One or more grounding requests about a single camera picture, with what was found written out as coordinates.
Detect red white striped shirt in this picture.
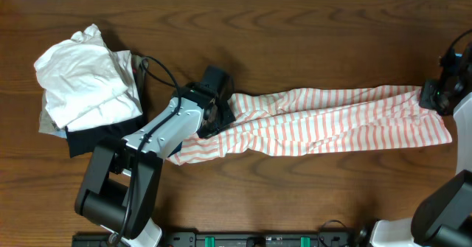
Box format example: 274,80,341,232
169,85,452,165

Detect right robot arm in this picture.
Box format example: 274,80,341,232
354,44,471,247

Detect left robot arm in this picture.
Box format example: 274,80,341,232
74,66,235,246

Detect white folded garment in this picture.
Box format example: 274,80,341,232
34,24,143,132

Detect black folded garment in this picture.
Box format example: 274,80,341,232
66,115,148,158

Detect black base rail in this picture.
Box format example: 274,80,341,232
72,231,369,247

